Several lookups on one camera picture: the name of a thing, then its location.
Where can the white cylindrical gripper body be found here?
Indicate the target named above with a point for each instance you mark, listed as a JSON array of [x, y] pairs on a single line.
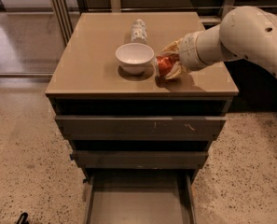
[[189, 55]]

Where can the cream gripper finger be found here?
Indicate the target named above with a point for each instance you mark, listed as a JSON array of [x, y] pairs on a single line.
[[176, 70], [172, 48]]

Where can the red coke can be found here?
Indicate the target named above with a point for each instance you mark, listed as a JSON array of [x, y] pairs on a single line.
[[164, 64]]

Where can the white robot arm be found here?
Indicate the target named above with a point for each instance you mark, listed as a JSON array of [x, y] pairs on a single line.
[[248, 33]]

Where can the grey drawer cabinet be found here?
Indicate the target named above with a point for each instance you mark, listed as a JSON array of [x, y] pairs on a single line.
[[88, 80]]

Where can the grey top drawer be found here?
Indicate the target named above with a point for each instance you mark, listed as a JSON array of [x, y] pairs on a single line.
[[140, 128]]

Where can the grey middle drawer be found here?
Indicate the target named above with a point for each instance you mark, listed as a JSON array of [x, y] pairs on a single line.
[[138, 159]]

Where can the grey open bottom drawer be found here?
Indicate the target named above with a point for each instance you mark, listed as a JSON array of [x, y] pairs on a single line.
[[139, 197]]

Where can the clear plastic water bottle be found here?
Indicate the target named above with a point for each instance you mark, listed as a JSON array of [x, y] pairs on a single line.
[[138, 32]]

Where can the white ceramic bowl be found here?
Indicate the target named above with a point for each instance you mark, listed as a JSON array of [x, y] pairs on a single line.
[[134, 58]]

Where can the black object bottom left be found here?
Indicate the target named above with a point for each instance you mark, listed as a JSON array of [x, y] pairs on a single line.
[[23, 219]]

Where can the metal frame rail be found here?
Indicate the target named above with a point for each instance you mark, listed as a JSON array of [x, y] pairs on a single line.
[[144, 0]]

